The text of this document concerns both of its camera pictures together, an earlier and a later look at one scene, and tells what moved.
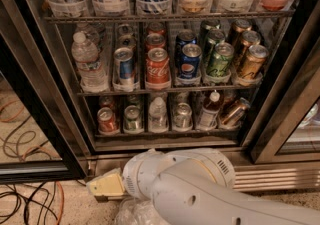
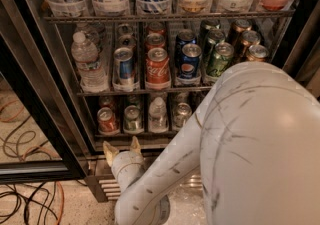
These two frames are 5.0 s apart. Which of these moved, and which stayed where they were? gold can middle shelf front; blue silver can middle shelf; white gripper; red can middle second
Moved: white gripper
Stayed: gold can middle shelf front; blue silver can middle shelf; red can middle second
